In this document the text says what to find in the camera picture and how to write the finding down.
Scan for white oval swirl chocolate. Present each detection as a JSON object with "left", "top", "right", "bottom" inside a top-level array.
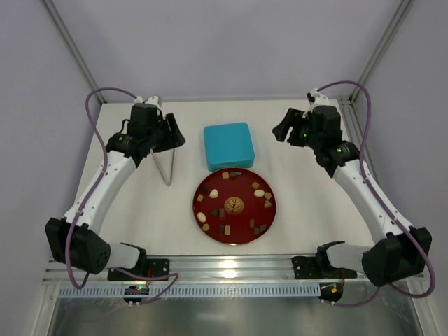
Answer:
[{"left": 197, "top": 212, "right": 207, "bottom": 223}]

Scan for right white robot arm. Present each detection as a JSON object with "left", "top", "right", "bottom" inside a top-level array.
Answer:
[{"left": 164, "top": 101, "right": 411, "bottom": 270}]

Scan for white heart chocolate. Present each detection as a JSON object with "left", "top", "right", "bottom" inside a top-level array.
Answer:
[{"left": 209, "top": 189, "right": 219, "bottom": 199}]

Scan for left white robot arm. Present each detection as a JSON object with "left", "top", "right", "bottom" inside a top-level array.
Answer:
[{"left": 45, "top": 103, "right": 186, "bottom": 274}]

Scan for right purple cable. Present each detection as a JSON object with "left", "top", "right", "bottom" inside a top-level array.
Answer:
[{"left": 307, "top": 80, "right": 437, "bottom": 308}]

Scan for red round lacquer plate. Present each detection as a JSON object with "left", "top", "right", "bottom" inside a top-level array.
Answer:
[{"left": 192, "top": 168, "right": 277, "bottom": 246}]

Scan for silver metal tongs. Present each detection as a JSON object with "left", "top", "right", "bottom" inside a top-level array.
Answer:
[{"left": 152, "top": 149, "right": 176, "bottom": 187}]

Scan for aluminium front rail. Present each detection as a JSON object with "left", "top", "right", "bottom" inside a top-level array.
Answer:
[{"left": 41, "top": 254, "right": 426, "bottom": 285}]

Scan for slotted cable duct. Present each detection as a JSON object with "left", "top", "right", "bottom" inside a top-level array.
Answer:
[{"left": 57, "top": 282, "right": 321, "bottom": 299}]

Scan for purple cable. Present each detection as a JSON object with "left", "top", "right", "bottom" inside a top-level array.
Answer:
[
  {"left": 307, "top": 80, "right": 437, "bottom": 308},
  {"left": 65, "top": 86, "right": 179, "bottom": 305}
]

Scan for teal square tin box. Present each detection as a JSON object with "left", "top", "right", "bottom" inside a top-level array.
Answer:
[{"left": 206, "top": 155, "right": 255, "bottom": 172}]

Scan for teal tin lid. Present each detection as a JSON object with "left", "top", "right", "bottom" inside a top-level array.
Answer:
[{"left": 203, "top": 122, "right": 256, "bottom": 160}]

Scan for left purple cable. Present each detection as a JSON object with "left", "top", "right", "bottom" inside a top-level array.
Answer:
[{"left": 65, "top": 86, "right": 179, "bottom": 305}]

